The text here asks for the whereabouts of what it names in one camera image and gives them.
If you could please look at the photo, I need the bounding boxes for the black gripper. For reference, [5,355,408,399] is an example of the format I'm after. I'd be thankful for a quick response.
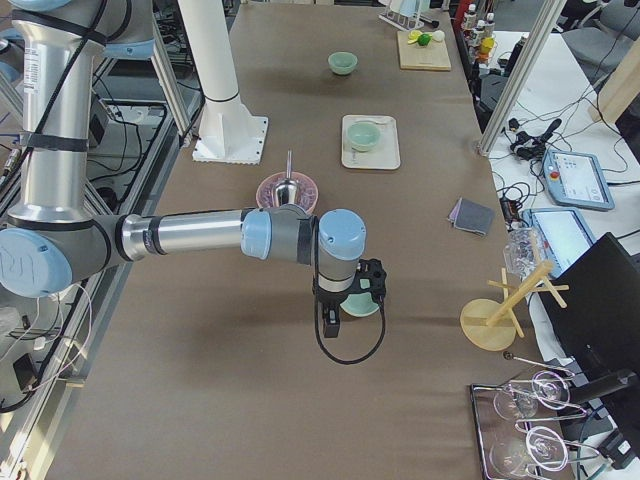
[320,299,341,338]

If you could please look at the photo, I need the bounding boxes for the green bowl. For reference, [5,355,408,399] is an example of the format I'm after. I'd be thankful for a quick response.
[327,51,358,76]
[346,121,380,152]
[340,292,379,318]

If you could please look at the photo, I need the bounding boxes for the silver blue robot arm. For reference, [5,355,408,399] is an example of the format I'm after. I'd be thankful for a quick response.
[1,1,366,338]

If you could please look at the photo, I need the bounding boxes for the pink bowl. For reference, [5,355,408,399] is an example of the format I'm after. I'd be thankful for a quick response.
[255,171,319,214]

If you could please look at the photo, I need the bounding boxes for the metal ice scoop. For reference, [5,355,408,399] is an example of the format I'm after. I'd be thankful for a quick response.
[272,150,299,207]

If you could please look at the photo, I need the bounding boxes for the wooden cup tree stand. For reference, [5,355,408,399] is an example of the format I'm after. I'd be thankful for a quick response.
[460,257,569,351]

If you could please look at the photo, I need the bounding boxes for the cream rabbit tray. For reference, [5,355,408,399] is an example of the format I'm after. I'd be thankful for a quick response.
[341,114,401,170]

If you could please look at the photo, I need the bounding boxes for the grey purple cloths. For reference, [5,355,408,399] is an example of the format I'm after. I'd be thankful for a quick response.
[448,198,495,236]

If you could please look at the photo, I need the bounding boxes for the green bowl on tray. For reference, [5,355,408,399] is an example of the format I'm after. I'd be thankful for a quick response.
[346,121,380,152]

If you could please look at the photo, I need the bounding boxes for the clear plastic cup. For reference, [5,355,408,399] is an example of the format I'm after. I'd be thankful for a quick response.
[503,228,546,278]

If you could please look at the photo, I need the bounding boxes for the wine glass upper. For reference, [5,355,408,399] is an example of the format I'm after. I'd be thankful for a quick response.
[493,370,569,420]

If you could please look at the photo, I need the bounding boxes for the wine glass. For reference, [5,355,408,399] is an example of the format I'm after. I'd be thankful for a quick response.
[493,370,569,420]
[489,426,568,479]

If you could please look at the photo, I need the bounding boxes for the metal glass rack tray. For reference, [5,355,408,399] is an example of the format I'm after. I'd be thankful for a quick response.
[470,352,601,479]

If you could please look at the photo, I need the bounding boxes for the teach pendant near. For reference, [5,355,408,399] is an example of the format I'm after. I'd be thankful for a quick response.
[521,207,596,278]

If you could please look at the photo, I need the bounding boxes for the teach pendant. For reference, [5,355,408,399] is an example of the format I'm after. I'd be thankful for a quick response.
[521,207,596,278]
[543,149,615,211]

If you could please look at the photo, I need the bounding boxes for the wine glass lower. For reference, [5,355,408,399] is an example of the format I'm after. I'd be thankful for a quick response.
[489,426,568,479]

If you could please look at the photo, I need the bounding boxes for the black monitor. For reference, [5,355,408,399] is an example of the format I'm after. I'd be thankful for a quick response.
[543,233,639,380]

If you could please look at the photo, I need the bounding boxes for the wooden cutting board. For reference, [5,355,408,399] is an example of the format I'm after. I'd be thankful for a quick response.
[396,31,451,71]

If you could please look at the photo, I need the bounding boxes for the teach pendant far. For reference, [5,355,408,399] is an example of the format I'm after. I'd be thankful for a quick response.
[543,149,615,211]

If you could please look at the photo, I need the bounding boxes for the green lime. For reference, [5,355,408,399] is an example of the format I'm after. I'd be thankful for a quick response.
[417,33,432,46]

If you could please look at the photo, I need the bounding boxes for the white garlic bulb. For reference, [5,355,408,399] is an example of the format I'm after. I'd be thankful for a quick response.
[432,30,445,42]

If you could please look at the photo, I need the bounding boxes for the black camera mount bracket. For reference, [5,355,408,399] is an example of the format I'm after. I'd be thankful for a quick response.
[346,258,387,305]

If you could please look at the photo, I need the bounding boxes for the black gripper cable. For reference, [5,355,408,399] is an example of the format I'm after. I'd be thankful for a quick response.
[313,292,388,365]

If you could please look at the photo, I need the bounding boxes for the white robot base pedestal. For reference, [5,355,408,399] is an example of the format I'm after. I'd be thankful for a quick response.
[178,0,269,165]

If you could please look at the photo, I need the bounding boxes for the aluminium frame post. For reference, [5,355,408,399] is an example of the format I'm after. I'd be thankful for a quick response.
[477,0,566,157]

